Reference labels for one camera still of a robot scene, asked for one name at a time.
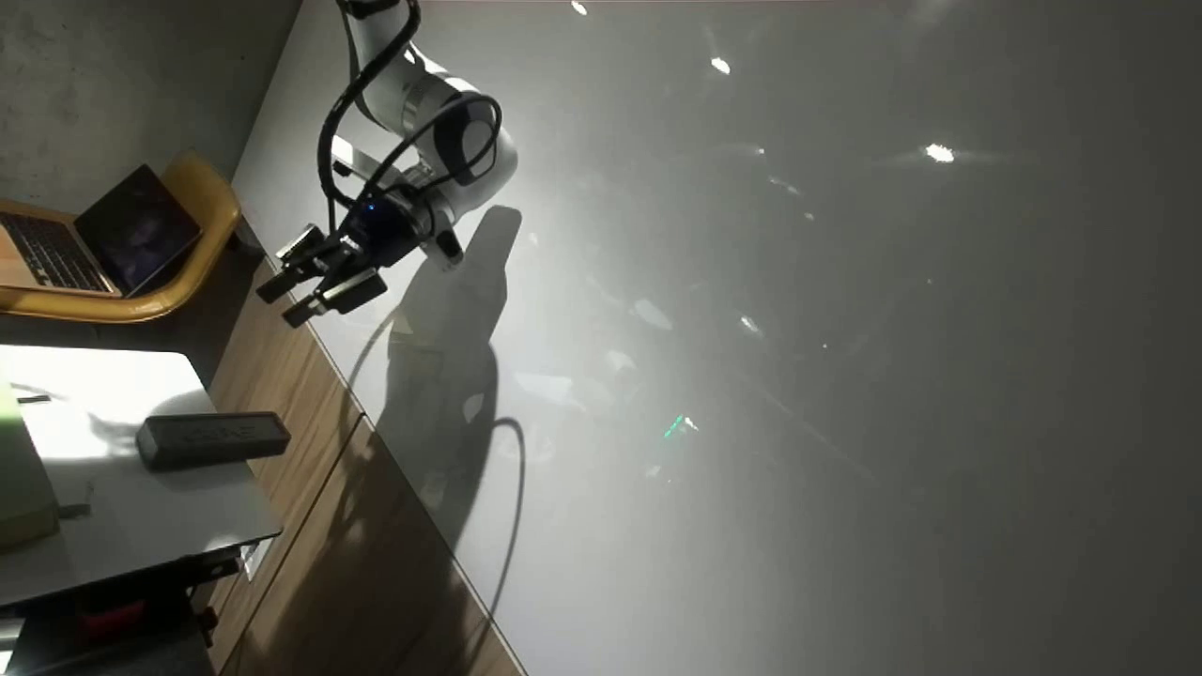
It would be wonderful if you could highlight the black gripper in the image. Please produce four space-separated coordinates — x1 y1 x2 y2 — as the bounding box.
257 184 445 329

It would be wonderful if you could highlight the black whiteboard eraser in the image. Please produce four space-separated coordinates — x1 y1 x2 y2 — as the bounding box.
132 411 293 478

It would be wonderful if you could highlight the yellow chair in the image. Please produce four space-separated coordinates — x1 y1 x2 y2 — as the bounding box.
0 150 243 329

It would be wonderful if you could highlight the open laptop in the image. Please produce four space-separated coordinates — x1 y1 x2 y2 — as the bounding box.
0 162 208 301

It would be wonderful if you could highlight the white side table board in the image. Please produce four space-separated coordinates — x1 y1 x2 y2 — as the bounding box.
0 342 286 614

